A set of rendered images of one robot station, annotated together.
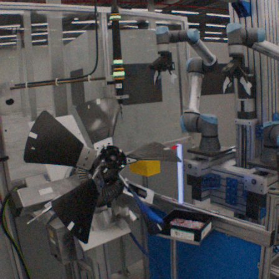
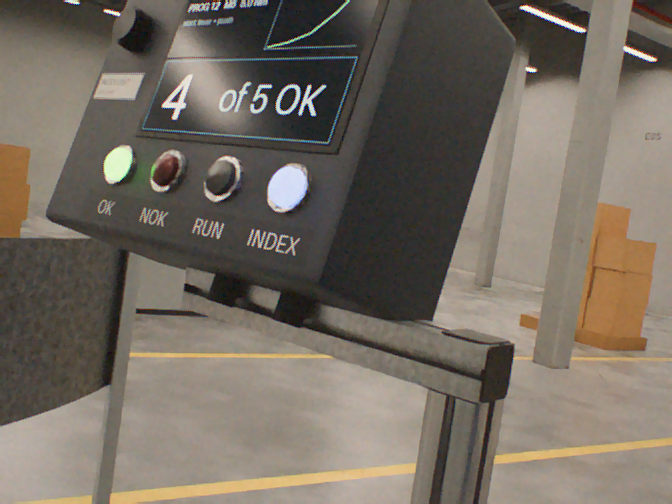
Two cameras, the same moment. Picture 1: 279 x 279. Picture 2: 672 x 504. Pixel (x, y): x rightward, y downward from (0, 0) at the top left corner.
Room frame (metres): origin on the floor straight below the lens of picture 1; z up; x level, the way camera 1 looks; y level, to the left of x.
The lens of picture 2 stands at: (1.51, -0.71, 1.11)
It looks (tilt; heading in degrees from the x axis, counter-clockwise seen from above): 4 degrees down; 169
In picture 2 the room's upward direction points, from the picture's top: 9 degrees clockwise
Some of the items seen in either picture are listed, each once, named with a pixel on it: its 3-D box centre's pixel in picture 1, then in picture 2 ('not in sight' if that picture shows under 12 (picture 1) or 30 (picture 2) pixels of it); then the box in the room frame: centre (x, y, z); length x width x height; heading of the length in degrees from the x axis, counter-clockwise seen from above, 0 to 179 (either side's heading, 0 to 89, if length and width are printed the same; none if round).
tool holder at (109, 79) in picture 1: (117, 86); not in sight; (1.34, 0.06, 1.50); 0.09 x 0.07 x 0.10; 74
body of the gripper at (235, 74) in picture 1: (237, 66); not in sight; (1.48, -0.52, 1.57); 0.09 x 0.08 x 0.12; 129
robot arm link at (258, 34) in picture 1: (251, 35); not in sight; (1.50, -0.62, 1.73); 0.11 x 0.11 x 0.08; 2
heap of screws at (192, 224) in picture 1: (186, 227); not in sight; (1.33, -0.21, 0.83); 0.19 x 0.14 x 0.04; 55
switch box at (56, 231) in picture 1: (60, 240); not in sight; (1.46, 0.44, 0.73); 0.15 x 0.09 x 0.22; 39
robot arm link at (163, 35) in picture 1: (162, 35); not in sight; (1.87, -0.20, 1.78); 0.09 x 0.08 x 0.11; 142
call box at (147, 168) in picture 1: (144, 165); not in sight; (1.80, -0.04, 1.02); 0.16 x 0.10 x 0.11; 39
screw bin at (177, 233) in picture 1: (185, 225); not in sight; (1.33, -0.21, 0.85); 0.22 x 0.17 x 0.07; 55
